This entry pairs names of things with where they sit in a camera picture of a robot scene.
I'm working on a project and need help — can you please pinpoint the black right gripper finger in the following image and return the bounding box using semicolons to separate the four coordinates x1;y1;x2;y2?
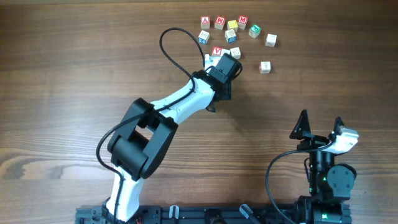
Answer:
333;116;344;133
289;110;311;139

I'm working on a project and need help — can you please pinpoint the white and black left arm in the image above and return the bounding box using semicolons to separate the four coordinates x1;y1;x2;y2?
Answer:
103;54;243;223

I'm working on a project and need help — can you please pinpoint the green V block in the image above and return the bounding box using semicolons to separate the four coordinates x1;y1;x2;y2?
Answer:
221;49;231;56

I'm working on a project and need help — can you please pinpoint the red V block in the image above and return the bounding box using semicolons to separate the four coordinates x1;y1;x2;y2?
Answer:
211;46;223;57

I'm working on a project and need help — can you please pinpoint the plain block with drawing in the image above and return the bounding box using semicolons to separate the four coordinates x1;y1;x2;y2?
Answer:
230;47;241;59

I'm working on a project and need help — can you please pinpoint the blue side block centre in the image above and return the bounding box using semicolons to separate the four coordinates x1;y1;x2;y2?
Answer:
224;29;237;43

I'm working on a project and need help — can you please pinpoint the blue side block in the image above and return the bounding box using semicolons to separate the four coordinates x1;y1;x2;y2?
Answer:
198;30;210;45
224;29;237;43

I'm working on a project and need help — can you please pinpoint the blue side block left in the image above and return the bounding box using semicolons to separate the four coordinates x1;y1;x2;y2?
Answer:
198;30;210;45

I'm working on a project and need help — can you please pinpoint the plain block red side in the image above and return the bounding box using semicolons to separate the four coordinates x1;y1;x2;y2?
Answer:
259;61;271;74

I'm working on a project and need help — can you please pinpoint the yellow top block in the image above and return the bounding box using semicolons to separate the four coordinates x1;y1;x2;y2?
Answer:
227;20;239;32

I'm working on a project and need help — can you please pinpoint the red M block left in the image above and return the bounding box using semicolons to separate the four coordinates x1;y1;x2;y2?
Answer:
214;16;226;30

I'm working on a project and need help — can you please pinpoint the red m block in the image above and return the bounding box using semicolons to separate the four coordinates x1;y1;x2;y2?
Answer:
237;16;248;29
214;16;226;30

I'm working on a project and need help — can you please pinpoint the red A letter block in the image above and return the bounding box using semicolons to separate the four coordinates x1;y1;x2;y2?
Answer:
200;16;210;29

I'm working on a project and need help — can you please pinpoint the green top block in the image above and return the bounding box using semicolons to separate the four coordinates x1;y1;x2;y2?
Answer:
249;24;261;39

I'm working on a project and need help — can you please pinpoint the red M block right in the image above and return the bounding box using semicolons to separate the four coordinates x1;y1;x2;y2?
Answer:
237;16;248;29

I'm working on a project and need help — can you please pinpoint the plain wooden block far right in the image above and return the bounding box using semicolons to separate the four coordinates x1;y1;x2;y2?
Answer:
265;34;277;47

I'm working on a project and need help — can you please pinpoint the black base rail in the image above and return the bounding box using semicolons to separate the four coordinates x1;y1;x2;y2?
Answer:
75;204;352;224

